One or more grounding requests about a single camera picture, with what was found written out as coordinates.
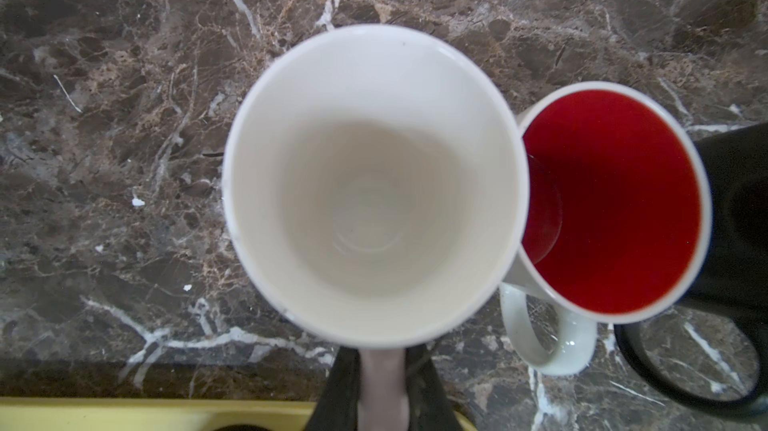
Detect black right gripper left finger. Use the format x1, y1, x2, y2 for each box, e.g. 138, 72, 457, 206
304, 347, 361, 431

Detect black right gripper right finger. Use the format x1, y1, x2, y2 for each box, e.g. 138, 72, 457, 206
406, 344, 462, 431

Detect pink mug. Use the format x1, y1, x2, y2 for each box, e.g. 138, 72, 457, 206
222, 24, 529, 430

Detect white mug red inside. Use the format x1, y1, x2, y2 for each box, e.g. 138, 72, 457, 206
500, 81, 713, 376

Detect black-green mug white base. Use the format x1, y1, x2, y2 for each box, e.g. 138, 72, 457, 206
213, 424, 271, 431

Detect yellow plastic tray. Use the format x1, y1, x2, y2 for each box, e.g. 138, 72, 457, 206
1, 397, 315, 431

